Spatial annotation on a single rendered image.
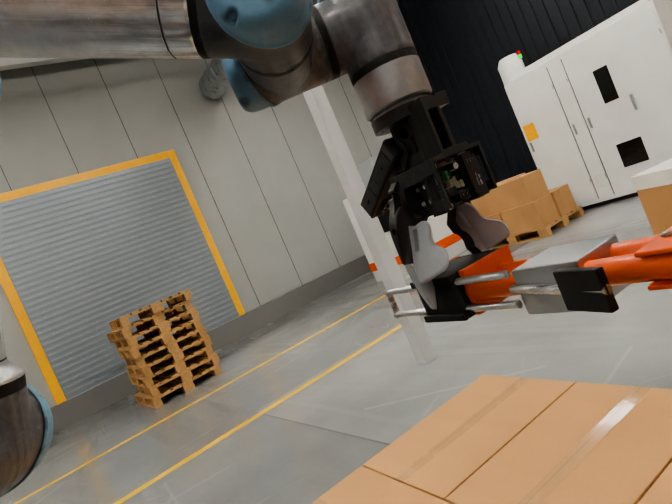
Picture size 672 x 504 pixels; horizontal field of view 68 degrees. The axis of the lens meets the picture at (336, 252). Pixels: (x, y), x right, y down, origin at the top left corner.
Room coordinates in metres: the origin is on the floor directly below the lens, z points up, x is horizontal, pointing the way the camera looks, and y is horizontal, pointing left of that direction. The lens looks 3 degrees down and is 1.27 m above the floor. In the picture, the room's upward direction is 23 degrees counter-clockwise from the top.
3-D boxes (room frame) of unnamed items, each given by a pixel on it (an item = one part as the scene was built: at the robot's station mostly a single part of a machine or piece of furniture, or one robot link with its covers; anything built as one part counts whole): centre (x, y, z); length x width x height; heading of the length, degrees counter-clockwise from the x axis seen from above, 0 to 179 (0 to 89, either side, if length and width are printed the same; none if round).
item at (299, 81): (0.52, -0.02, 1.45); 0.11 x 0.11 x 0.08; 0
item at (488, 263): (0.56, -0.12, 1.15); 0.08 x 0.07 x 0.05; 29
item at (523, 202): (7.61, -2.88, 0.45); 1.21 x 1.02 x 0.90; 33
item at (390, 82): (0.54, -0.13, 1.38); 0.08 x 0.08 x 0.05
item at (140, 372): (7.38, 2.93, 0.65); 1.29 x 1.10 x 1.30; 33
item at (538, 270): (0.44, -0.18, 1.15); 0.07 x 0.07 x 0.04; 29
